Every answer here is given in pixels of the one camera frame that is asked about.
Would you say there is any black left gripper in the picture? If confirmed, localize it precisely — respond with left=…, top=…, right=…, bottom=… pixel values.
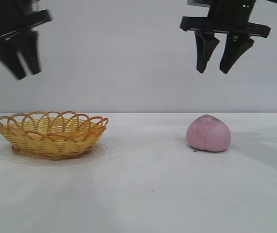
left=0, top=0, right=53, bottom=81

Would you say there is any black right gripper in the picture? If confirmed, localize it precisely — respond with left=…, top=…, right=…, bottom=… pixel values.
left=180, top=0, right=272, bottom=74

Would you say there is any yellow woven wicker basket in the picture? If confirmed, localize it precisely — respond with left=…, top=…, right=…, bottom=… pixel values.
left=0, top=111, right=109, bottom=161

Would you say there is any pink peach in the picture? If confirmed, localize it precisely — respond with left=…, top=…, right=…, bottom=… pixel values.
left=186, top=114, right=232, bottom=153

